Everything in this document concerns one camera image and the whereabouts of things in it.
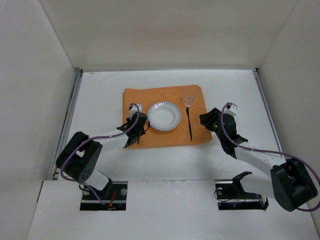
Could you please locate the orange cloth placemat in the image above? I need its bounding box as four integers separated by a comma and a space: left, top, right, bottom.
122, 85, 213, 149

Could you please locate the white round plate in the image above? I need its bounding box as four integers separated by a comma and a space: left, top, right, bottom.
147, 101, 181, 132

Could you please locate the black plastic knife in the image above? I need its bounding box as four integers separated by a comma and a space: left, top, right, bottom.
185, 106, 193, 141

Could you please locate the clear plastic cup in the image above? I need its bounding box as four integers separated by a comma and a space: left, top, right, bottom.
182, 87, 198, 107

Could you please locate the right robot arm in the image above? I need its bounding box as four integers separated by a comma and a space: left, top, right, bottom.
199, 102, 320, 212

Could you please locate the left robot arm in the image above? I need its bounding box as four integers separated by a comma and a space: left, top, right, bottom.
55, 112, 149, 197

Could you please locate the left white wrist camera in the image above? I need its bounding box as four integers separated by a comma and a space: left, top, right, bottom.
129, 103, 143, 119

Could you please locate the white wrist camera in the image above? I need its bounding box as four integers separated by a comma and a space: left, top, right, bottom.
129, 103, 143, 119
224, 102, 238, 117

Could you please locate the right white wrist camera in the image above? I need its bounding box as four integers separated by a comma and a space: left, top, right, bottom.
224, 102, 238, 117

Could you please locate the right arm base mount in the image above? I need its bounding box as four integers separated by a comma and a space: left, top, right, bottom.
214, 171, 269, 211

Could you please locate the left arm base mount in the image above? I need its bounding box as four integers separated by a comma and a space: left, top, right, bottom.
79, 181, 128, 211

